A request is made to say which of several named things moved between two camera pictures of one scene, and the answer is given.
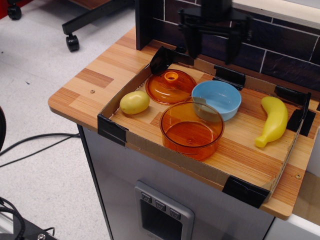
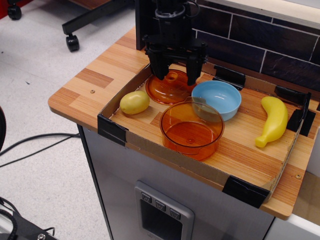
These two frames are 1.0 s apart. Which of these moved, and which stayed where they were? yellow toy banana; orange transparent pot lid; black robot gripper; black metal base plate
Moved: black robot gripper
Stayed: yellow toy banana; orange transparent pot lid; black metal base plate
